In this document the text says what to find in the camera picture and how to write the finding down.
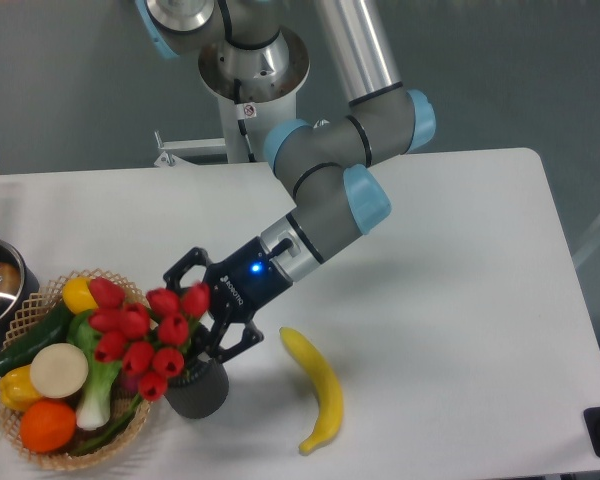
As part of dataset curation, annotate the green cucumber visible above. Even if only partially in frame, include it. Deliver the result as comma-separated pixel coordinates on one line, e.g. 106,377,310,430
0,301,74,377

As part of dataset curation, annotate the orange fruit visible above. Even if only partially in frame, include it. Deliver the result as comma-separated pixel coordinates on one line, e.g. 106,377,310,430
19,399,77,453

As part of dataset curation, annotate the green bok choy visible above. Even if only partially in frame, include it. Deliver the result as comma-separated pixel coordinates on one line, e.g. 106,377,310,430
67,310,121,431

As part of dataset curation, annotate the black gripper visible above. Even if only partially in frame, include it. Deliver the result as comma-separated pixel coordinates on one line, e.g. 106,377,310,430
163,237,292,361

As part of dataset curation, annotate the woven wicker basket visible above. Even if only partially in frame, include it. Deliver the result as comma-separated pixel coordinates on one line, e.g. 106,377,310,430
0,269,151,472

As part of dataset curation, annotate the red tulip bouquet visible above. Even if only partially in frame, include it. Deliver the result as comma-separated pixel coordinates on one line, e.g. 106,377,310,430
88,277,211,401

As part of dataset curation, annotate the white round radish slice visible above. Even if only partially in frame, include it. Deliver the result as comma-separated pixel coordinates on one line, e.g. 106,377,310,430
30,343,89,399

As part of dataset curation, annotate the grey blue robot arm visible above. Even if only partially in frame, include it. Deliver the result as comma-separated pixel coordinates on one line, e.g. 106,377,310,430
136,1,436,362

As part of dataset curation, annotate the yellow banana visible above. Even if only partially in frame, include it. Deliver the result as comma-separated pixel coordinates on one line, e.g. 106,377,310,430
279,327,344,455

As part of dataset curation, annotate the yellow bell pepper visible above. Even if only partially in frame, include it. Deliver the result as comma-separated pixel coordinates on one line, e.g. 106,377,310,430
0,365,43,412

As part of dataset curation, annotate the green chili pepper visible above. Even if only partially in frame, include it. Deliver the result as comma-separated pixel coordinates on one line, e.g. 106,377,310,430
69,395,141,456

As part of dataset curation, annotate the yellow squash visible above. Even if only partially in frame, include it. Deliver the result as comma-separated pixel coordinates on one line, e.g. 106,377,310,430
62,276,98,315

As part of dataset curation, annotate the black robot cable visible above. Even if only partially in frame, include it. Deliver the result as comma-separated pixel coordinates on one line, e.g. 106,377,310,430
232,78,258,164

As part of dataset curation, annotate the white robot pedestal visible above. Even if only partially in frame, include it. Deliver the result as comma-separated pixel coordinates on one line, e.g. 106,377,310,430
153,24,331,169

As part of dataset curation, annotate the purple red radish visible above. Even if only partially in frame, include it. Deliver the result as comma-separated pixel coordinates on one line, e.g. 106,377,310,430
118,372,141,395

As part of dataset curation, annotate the dark grey ribbed vase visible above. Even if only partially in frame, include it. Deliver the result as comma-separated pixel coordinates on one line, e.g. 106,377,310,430
163,324,230,420

